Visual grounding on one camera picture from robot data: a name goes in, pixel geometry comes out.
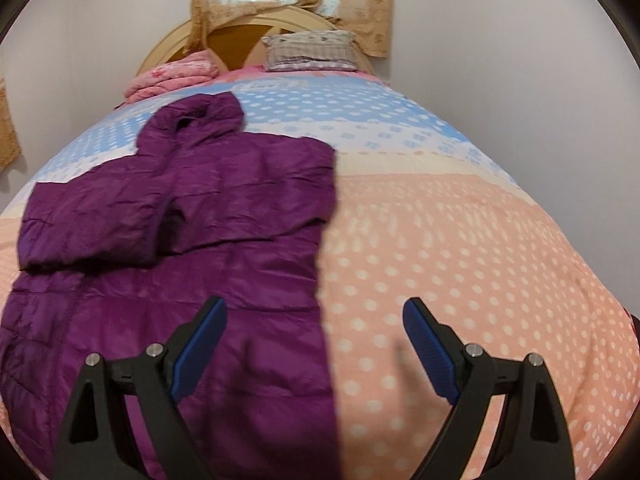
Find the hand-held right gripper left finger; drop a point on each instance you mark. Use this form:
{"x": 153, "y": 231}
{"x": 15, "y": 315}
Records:
{"x": 200, "y": 355}

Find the polka-dot pastel quilt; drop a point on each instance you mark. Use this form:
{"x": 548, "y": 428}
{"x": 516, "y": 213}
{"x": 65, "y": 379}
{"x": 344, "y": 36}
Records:
{"x": 450, "y": 210}

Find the folded pink floral blanket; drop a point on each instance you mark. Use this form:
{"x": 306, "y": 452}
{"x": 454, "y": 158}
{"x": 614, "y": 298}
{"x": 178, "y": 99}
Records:
{"x": 170, "y": 77}

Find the striped floral pillow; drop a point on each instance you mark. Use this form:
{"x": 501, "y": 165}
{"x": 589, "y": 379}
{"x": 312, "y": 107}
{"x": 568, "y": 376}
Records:
{"x": 310, "y": 52}

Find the beige lace window curtain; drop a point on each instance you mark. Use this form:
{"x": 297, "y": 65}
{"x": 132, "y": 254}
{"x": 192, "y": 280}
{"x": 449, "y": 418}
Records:
{"x": 350, "y": 15}

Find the beige lace cloth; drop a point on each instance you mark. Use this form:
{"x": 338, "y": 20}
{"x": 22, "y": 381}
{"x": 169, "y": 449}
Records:
{"x": 7, "y": 130}

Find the purple puffer jacket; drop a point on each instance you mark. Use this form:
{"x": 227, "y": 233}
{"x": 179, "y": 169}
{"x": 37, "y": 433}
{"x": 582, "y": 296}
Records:
{"x": 240, "y": 210}

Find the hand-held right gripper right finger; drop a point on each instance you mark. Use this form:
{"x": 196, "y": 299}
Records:
{"x": 430, "y": 355}

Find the cream wooden headboard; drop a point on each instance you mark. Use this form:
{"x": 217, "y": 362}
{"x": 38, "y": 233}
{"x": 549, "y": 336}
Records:
{"x": 235, "y": 42}

